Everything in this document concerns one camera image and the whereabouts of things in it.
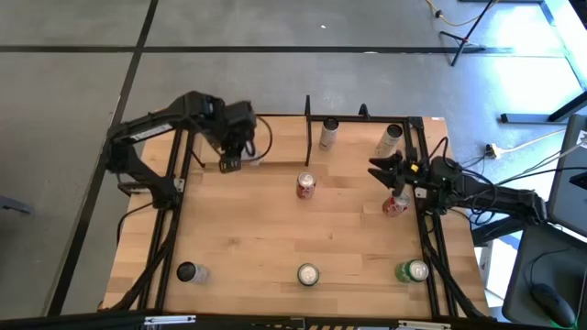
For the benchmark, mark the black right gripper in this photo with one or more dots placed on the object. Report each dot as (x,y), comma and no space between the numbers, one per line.
(416,176)

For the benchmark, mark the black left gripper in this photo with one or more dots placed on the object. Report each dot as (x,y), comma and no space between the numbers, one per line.
(236,128)

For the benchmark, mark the white Celsius Tropical Vibe can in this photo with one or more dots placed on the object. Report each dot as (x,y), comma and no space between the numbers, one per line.
(388,142)

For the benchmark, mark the red Coca-Cola can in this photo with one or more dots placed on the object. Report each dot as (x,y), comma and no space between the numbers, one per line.
(393,208)
(306,185)

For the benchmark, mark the white Celsius Peach Vibe can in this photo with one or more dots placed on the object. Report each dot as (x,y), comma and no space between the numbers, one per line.
(328,135)

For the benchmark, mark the green Sprite can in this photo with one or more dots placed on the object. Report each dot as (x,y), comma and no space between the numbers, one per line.
(412,271)
(308,274)

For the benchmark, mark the white Celsius tall can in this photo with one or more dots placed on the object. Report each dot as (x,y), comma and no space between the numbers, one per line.
(192,273)

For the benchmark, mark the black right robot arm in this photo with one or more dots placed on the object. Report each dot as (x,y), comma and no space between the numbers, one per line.
(495,197)

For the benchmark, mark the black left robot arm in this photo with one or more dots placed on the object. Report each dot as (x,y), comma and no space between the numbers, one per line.
(151,126)

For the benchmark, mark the black clamp knob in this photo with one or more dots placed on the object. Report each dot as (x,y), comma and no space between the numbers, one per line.
(363,111)

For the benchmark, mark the white power strip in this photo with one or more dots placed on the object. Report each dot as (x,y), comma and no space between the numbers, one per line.
(493,150)

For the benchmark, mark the black tripod stand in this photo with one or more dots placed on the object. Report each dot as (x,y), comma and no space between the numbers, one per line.
(466,42)

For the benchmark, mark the grey side desk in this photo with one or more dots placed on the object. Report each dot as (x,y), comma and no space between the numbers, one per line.
(541,256)

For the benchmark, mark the dark grey flat panel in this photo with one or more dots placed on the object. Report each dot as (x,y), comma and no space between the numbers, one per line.
(566,192)

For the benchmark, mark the black computer mouse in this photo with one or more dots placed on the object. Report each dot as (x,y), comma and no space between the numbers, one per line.
(552,304)

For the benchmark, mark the grey chair base leg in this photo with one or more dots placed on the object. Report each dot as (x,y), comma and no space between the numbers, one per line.
(14,205)

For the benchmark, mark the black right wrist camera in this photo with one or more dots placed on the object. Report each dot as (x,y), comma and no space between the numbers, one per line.
(446,168)

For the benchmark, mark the wooden shelf with black frame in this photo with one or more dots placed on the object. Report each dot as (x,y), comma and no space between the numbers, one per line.
(284,142)

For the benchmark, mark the black aluminium rig frame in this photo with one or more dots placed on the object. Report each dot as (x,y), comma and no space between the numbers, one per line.
(357,118)

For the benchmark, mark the silver metal bracket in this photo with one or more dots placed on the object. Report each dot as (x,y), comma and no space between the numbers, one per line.
(424,325)
(169,319)

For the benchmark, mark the black camera mount beam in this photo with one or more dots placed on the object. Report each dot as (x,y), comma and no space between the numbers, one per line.
(91,322)

